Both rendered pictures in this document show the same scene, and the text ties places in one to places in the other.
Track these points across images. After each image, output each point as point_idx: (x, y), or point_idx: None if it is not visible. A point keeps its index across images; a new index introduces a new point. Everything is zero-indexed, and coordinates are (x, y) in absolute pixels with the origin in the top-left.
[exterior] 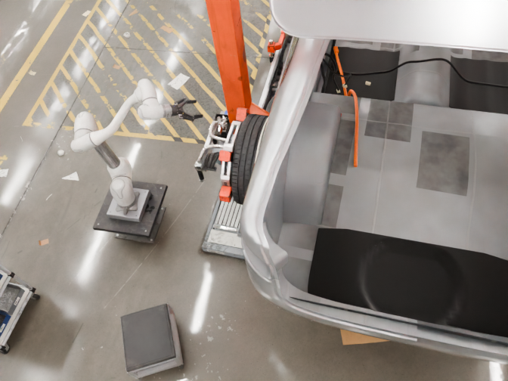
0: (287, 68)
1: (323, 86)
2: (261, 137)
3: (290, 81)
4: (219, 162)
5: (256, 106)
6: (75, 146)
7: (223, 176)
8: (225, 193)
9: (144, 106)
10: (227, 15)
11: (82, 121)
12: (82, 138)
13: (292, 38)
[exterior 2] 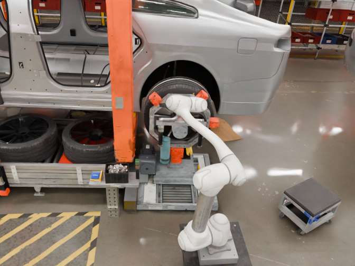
0: (184, 6)
1: None
2: (184, 78)
3: (199, 1)
4: (187, 127)
5: None
6: (244, 171)
7: (208, 111)
8: (215, 119)
9: (199, 98)
10: (131, 20)
11: (215, 165)
12: (236, 161)
13: (147, 13)
